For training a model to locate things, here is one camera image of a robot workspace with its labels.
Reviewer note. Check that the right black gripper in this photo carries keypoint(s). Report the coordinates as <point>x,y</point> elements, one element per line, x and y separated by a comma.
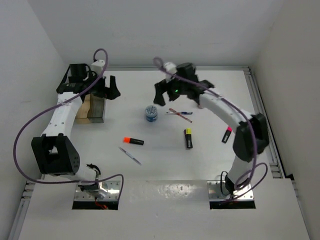
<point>160,89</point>

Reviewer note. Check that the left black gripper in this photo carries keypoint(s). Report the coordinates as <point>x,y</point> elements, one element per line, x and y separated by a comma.
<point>110,93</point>

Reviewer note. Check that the blue patterned round jar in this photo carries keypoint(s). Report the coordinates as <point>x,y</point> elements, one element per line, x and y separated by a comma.
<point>151,113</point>

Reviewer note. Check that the orange cap highlighter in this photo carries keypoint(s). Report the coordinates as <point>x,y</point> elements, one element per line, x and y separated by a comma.
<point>130,140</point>

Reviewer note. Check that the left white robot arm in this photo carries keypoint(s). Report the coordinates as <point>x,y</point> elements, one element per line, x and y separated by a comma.
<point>53,150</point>

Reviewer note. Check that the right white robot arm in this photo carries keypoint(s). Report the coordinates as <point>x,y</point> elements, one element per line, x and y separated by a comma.
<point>251,130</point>

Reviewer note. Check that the red gel pen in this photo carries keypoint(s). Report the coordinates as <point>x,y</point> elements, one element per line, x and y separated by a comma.
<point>182,116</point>

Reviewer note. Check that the blue gel pen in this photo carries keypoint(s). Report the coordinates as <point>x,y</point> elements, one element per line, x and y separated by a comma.
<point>179,113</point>

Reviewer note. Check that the clear compartment organizer tray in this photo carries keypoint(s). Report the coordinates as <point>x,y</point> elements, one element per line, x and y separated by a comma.
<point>92,110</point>

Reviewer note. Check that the yellow cap highlighter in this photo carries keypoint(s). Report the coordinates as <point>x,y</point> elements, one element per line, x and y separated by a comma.
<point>188,138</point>

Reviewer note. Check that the clear thin ballpoint pen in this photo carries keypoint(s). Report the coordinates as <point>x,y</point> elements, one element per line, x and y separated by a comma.
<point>130,156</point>

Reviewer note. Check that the pink cap highlighter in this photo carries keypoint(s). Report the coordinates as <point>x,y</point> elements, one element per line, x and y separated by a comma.
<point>227,135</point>

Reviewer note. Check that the aluminium table edge rail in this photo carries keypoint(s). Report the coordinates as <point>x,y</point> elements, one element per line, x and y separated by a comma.
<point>201,68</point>

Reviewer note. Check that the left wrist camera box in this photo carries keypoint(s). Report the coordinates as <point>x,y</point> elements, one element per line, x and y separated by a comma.
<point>98,66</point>

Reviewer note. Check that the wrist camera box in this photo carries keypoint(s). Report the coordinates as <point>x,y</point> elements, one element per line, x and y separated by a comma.
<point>170,67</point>
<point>98,66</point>

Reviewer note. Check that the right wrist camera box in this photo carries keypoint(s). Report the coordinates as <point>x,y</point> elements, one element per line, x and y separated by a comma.
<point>170,67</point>

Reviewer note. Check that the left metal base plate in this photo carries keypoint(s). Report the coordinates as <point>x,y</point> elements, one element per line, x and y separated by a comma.
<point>106,191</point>

